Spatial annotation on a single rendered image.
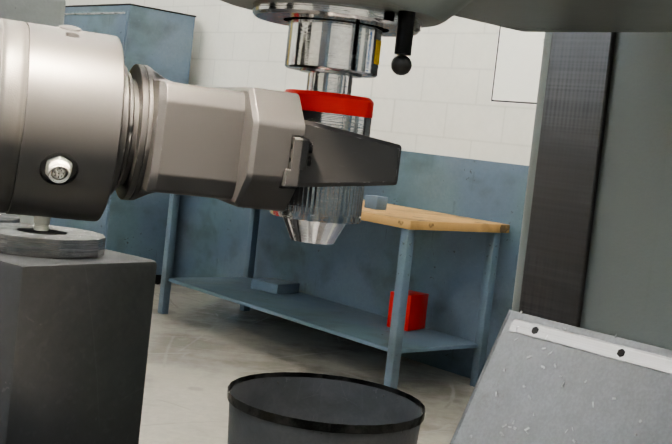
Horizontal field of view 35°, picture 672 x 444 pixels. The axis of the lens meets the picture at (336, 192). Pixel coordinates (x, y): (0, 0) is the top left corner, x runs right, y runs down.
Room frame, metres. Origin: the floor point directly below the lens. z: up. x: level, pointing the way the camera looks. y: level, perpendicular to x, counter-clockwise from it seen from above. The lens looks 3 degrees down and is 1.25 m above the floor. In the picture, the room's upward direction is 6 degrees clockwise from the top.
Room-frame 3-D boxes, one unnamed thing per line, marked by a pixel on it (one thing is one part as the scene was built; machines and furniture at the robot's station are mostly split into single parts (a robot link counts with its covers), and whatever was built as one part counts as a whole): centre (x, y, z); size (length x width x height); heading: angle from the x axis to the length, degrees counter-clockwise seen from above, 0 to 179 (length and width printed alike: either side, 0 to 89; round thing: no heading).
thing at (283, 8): (0.55, 0.01, 1.31); 0.09 x 0.09 x 0.01
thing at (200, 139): (0.52, 0.09, 1.24); 0.13 x 0.12 x 0.10; 21
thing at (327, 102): (0.55, 0.01, 1.26); 0.05 x 0.05 x 0.01
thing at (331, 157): (0.52, 0.00, 1.24); 0.06 x 0.02 x 0.03; 111
